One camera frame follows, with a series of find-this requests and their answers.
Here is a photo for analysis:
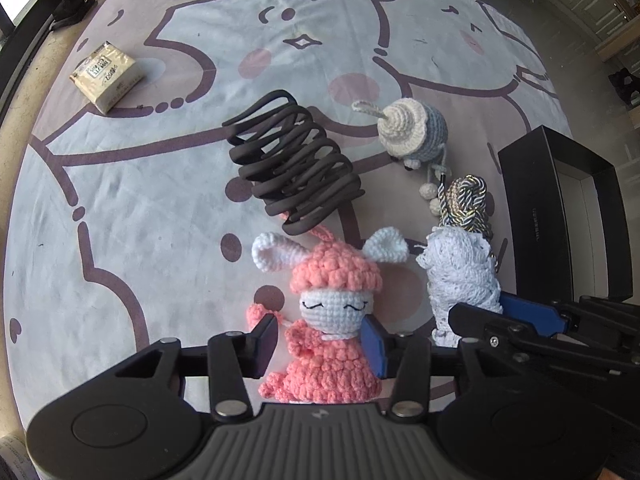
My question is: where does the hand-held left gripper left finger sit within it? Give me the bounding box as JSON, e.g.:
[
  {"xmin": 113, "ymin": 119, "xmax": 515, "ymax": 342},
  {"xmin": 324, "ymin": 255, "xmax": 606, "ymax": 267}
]
[{"xmin": 115, "ymin": 312, "xmax": 280, "ymax": 421}]

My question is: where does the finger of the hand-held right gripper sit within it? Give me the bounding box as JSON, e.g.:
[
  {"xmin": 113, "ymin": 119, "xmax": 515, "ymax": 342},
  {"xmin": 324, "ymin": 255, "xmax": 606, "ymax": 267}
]
[
  {"xmin": 447, "ymin": 302, "xmax": 640, "ymax": 386},
  {"xmin": 500, "ymin": 294, "xmax": 640, "ymax": 347}
]

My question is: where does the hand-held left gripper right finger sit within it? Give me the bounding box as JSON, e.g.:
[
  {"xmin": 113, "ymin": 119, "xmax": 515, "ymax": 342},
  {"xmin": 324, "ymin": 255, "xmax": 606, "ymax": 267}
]
[{"xmin": 362, "ymin": 316, "xmax": 483, "ymax": 418}]

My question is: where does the pink crochet bunny doll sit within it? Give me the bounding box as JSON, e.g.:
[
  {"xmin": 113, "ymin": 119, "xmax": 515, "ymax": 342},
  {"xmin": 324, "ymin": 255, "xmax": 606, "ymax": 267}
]
[{"xmin": 245, "ymin": 225, "xmax": 411, "ymax": 406}]

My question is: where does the black box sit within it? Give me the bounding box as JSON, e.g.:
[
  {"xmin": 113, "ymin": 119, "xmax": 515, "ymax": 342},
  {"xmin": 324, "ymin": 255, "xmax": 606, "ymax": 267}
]
[{"xmin": 497, "ymin": 126, "xmax": 626, "ymax": 306}]

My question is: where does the braided rope knot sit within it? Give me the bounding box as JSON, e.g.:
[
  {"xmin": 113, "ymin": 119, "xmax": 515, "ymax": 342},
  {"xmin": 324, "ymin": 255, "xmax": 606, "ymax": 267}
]
[{"xmin": 436, "ymin": 175, "xmax": 496, "ymax": 241}]

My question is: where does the dark hair claw clip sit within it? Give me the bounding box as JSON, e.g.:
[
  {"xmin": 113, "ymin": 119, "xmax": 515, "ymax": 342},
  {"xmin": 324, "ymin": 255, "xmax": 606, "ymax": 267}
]
[{"xmin": 222, "ymin": 89, "xmax": 366, "ymax": 237}]

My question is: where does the grey crochet toy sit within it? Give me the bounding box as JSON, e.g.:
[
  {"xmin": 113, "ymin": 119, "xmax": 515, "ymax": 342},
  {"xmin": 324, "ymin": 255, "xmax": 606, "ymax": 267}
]
[{"xmin": 351, "ymin": 97, "xmax": 449, "ymax": 216}]

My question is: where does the printed blanket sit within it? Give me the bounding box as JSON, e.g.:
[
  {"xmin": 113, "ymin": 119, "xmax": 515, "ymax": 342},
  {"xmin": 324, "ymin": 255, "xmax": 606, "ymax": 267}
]
[{"xmin": 2, "ymin": 0, "xmax": 576, "ymax": 441}]

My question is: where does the black bag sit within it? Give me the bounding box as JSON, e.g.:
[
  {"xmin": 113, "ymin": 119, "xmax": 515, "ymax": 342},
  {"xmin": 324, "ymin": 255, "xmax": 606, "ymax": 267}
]
[{"xmin": 607, "ymin": 67, "xmax": 640, "ymax": 106}]

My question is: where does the wooden table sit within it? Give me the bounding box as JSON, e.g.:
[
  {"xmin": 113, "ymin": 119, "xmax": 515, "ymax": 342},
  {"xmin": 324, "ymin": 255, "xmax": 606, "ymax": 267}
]
[{"xmin": 597, "ymin": 27, "xmax": 640, "ymax": 63}]

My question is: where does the beige tissue packet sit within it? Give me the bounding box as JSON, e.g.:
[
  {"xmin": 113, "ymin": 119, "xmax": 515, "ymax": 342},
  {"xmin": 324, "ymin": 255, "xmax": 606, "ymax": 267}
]
[{"xmin": 69, "ymin": 40, "xmax": 147, "ymax": 115}]

